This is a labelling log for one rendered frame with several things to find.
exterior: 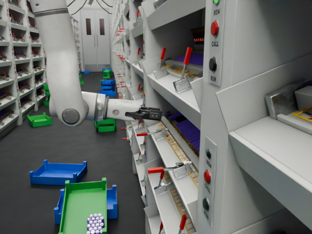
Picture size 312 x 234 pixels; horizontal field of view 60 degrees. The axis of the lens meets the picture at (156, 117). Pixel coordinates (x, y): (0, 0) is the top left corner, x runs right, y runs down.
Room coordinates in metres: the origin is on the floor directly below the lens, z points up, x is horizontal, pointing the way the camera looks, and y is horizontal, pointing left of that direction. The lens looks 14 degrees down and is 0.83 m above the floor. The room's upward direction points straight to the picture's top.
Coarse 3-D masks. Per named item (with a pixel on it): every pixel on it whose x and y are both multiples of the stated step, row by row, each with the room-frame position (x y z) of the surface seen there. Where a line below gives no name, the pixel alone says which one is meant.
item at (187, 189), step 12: (168, 108) 1.00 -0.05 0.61; (144, 120) 0.99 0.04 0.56; (168, 120) 0.98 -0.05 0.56; (156, 144) 0.80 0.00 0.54; (168, 144) 0.77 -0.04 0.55; (168, 156) 0.69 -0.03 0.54; (180, 156) 0.66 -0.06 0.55; (180, 180) 0.55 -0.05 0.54; (192, 180) 0.54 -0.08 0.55; (180, 192) 0.51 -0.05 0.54; (192, 192) 0.49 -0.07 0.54; (192, 204) 0.39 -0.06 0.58; (192, 216) 0.39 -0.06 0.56
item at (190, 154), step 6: (162, 120) 0.93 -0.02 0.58; (168, 126) 0.85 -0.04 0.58; (174, 132) 0.78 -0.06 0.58; (174, 138) 0.75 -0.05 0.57; (180, 138) 0.72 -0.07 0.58; (180, 144) 0.68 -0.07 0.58; (186, 144) 0.67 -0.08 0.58; (174, 150) 0.69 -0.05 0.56; (186, 150) 0.63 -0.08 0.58; (192, 150) 0.62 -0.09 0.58; (186, 156) 0.63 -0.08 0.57; (192, 156) 0.59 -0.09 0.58; (192, 162) 0.57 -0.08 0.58; (198, 162) 0.56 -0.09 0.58; (198, 168) 0.53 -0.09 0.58
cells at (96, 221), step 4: (92, 216) 1.06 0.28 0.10; (96, 216) 1.07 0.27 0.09; (100, 216) 1.07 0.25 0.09; (88, 220) 1.05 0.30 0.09; (92, 220) 1.05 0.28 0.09; (96, 220) 1.05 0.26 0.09; (100, 220) 1.05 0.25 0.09; (88, 224) 1.03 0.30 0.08; (92, 224) 1.03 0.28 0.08; (96, 224) 1.03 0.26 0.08; (100, 224) 1.03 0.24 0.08; (88, 228) 1.02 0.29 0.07; (92, 228) 1.01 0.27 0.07; (96, 228) 1.01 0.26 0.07; (100, 228) 1.01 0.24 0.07; (88, 232) 0.99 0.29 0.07; (92, 232) 0.99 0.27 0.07; (96, 232) 1.00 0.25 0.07; (100, 232) 1.00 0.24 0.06
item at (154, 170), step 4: (176, 164) 0.57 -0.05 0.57; (148, 168) 0.57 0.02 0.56; (152, 168) 0.57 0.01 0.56; (156, 168) 0.57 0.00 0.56; (160, 168) 0.57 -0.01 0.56; (164, 168) 0.57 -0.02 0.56; (168, 168) 0.57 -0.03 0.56; (172, 168) 0.57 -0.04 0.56; (176, 168) 0.57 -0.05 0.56; (148, 172) 0.56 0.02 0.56; (152, 172) 0.56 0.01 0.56; (156, 172) 0.56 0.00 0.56
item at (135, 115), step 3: (126, 114) 0.79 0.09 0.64; (129, 114) 0.78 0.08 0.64; (132, 114) 0.78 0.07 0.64; (135, 114) 0.78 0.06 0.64; (138, 114) 0.78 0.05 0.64; (141, 114) 0.78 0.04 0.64; (144, 114) 0.79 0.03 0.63; (135, 117) 0.78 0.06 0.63; (138, 117) 0.77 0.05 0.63; (141, 117) 0.77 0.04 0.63
